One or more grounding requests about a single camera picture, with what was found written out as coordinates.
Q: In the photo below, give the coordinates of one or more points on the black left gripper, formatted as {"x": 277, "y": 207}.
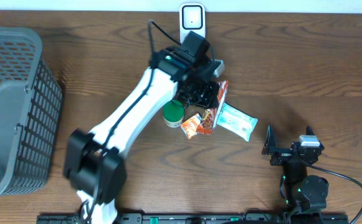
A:
{"x": 211, "y": 87}

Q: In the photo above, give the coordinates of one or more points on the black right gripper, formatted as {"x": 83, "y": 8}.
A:
{"x": 282, "y": 154}

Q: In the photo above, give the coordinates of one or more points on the red Top chocolate bar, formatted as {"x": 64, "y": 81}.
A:
{"x": 210, "y": 117}

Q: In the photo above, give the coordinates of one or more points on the green lid jar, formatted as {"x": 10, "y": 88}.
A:
{"x": 173, "y": 113}

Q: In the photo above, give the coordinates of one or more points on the orange snack packet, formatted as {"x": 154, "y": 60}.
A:
{"x": 190, "y": 126}

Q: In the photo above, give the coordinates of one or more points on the light blue wipes pack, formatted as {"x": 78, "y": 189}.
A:
{"x": 236, "y": 121}

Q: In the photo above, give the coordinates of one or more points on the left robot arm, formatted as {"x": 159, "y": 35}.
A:
{"x": 95, "y": 161}

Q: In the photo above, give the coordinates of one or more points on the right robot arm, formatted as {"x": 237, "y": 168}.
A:
{"x": 304, "y": 194}

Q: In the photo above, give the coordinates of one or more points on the white barcode scanner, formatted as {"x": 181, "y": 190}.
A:
{"x": 191, "y": 18}

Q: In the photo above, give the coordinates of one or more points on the grey plastic basket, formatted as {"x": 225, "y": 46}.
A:
{"x": 30, "y": 107}

